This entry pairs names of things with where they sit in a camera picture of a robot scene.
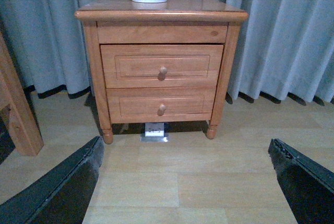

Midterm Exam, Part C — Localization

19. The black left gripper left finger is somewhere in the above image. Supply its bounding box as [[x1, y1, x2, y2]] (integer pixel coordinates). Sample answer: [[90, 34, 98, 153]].
[[1, 136, 104, 223]]

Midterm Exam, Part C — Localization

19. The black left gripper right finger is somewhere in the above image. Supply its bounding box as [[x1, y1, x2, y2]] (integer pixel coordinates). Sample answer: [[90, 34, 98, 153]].
[[268, 139, 333, 223]]

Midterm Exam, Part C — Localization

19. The wooden drawer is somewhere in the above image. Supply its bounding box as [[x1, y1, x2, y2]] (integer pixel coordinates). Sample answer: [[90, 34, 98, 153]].
[[100, 44, 223, 88], [106, 87, 215, 123]]

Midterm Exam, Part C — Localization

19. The white floor socket box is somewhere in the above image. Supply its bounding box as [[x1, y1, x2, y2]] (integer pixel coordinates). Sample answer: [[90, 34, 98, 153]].
[[140, 123, 169, 143]]

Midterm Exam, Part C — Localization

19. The grey curtain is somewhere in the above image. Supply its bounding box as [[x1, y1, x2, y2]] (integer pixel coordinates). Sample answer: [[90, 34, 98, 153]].
[[1, 0, 333, 102]]

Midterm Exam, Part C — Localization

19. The wooden nightstand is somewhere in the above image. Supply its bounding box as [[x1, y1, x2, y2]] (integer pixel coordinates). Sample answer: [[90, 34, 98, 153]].
[[75, 0, 248, 144]]

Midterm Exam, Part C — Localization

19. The wooden bed frame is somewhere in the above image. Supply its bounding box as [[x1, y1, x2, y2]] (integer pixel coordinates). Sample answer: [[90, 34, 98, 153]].
[[1, 37, 44, 156]]

